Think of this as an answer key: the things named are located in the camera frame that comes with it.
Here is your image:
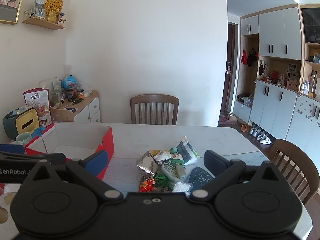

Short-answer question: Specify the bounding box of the yellow small carton box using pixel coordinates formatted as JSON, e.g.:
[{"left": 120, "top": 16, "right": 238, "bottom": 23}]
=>
[{"left": 149, "top": 150, "right": 161, "bottom": 156}]

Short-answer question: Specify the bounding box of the wooden wall shelf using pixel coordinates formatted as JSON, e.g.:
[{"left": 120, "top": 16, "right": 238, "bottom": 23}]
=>
[{"left": 22, "top": 8, "right": 65, "bottom": 30}]

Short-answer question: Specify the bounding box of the teal round ball toy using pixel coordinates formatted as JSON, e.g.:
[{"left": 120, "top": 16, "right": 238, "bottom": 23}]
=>
[{"left": 170, "top": 147, "right": 178, "bottom": 154}]

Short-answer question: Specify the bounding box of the dark glass jar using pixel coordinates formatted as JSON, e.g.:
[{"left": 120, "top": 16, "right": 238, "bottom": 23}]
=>
[{"left": 66, "top": 88, "right": 75, "bottom": 102}]

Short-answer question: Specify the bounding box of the red snack bag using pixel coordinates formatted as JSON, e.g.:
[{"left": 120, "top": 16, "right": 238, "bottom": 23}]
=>
[{"left": 23, "top": 88, "right": 52, "bottom": 127}]

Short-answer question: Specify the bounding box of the white patterned tissue pack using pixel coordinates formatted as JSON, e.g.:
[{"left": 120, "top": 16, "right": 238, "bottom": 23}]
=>
[{"left": 176, "top": 137, "right": 200, "bottom": 165}]

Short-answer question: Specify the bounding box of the brown wooden chair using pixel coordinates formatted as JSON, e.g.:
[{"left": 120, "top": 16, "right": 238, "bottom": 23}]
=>
[{"left": 130, "top": 94, "right": 180, "bottom": 125}]

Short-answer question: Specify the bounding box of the blue cloth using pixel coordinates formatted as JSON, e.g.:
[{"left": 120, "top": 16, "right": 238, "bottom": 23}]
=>
[{"left": 31, "top": 127, "right": 46, "bottom": 139}]

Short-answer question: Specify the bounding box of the red dragon plush toy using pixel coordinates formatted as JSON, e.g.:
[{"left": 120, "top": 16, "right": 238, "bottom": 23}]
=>
[{"left": 139, "top": 178, "right": 157, "bottom": 192}]

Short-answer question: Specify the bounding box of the blue globe ball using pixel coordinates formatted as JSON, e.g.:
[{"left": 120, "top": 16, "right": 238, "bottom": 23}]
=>
[{"left": 61, "top": 75, "right": 77, "bottom": 90}]

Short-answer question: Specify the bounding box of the light blue gear device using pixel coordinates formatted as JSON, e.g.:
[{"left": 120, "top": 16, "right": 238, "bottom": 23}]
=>
[{"left": 161, "top": 163, "right": 182, "bottom": 183}]

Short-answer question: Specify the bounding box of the dark entrance door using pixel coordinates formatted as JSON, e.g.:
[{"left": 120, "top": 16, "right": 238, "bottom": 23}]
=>
[{"left": 218, "top": 22, "right": 238, "bottom": 126}]

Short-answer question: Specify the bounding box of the golden flower ornament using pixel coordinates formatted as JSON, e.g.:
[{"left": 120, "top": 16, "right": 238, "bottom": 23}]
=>
[{"left": 44, "top": 0, "right": 63, "bottom": 23}]

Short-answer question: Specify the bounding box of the white wooden side cabinet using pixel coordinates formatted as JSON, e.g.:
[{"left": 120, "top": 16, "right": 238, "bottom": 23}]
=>
[{"left": 50, "top": 90, "right": 101, "bottom": 123}]

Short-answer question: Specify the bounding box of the blue patterned placemat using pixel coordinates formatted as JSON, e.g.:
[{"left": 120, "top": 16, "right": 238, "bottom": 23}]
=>
[{"left": 188, "top": 167, "right": 214, "bottom": 190}]

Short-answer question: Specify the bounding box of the white wall cabinet unit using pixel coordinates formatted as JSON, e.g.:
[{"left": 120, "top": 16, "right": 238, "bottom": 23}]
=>
[{"left": 232, "top": 4, "right": 319, "bottom": 165}]

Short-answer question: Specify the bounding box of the orange label jar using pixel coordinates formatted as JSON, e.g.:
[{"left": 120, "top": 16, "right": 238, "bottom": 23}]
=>
[{"left": 76, "top": 89, "right": 85, "bottom": 99}]

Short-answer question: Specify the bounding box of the yellow green tissue box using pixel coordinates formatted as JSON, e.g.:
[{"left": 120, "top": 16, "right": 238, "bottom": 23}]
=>
[{"left": 3, "top": 108, "right": 40, "bottom": 140}]

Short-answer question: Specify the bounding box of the red white cardboard box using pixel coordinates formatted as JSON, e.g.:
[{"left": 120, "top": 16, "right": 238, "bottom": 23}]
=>
[{"left": 24, "top": 122, "right": 114, "bottom": 166}]

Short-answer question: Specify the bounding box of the mint green mug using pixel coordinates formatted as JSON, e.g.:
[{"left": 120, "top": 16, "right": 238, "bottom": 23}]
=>
[{"left": 15, "top": 132, "right": 32, "bottom": 145}]

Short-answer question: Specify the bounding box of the silver foil snack bag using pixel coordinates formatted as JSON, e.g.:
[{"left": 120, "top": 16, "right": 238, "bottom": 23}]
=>
[{"left": 136, "top": 151, "right": 158, "bottom": 179}]

